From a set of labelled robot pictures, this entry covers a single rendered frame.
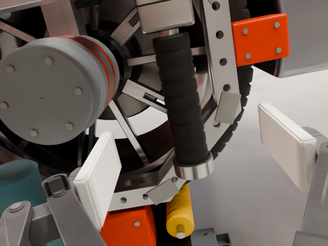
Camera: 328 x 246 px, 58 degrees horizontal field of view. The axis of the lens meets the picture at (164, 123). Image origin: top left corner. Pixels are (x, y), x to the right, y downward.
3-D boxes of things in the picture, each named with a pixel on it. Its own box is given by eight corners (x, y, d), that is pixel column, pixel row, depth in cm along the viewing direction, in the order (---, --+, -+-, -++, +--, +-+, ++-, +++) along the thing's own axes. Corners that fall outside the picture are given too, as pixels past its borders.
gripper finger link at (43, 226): (75, 243, 13) (13, 254, 14) (99, 185, 18) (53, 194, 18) (65, 216, 13) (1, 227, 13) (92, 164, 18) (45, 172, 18)
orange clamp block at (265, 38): (227, 61, 57) (275, 52, 56) (236, 67, 49) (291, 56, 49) (222, 24, 54) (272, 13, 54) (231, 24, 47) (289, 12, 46)
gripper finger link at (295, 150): (300, 141, 13) (317, 138, 13) (256, 102, 20) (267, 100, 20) (304, 197, 14) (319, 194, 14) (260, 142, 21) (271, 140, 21)
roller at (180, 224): (187, 174, 87) (184, 156, 85) (197, 245, 59) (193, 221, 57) (168, 177, 87) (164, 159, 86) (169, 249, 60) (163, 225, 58)
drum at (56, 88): (130, 100, 58) (112, 26, 54) (110, 140, 38) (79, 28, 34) (61, 113, 59) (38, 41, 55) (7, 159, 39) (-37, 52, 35)
